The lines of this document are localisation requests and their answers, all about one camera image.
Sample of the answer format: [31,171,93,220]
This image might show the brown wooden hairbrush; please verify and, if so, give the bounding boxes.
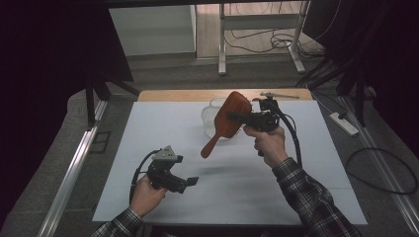
[200,91,254,159]

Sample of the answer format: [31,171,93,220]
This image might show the left hand-held gripper cable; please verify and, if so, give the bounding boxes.
[128,149,160,205]

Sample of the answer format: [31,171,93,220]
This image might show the dark floor hatch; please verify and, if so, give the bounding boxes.
[89,131,112,154]

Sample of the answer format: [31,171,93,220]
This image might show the person's right hand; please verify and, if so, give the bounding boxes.
[242,125,290,169]

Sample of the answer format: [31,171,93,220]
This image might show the tangled black floor cables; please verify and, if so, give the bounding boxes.
[223,1,325,59]

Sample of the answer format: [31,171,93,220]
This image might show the hand-held gripper cable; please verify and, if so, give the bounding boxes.
[269,101,303,169]
[128,149,160,205]

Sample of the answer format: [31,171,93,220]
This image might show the white power strip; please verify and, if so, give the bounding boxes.
[329,112,360,137]

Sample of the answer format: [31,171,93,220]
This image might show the white cabinet panel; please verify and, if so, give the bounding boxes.
[109,4,198,57]

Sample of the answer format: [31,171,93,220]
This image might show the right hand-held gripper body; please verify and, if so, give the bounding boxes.
[243,92,300,132]

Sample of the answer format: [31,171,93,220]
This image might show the white metal desk frame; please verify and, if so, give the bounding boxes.
[217,0,311,76]

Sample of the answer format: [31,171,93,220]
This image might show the aluminium floor rail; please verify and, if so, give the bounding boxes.
[340,97,419,235]
[38,100,108,237]

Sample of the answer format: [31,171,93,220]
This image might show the dark curtain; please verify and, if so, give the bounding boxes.
[0,0,134,228]
[302,0,419,159]

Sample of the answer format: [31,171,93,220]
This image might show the black metal stand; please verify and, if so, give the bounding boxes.
[84,73,141,130]
[335,63,377,127]

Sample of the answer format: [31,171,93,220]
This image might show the black looped floor cable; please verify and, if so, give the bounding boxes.
[345,147,419,196]

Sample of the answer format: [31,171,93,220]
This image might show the person's left hand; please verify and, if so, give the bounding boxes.
[129,174,168,218]

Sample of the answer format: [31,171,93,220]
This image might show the right hand-held gripper cable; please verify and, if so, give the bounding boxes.
[269,101,303,169]

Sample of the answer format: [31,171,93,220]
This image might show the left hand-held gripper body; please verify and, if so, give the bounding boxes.
[146,145,189,195]

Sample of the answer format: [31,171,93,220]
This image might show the white table mat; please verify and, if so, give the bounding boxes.
[92,100,369,226]

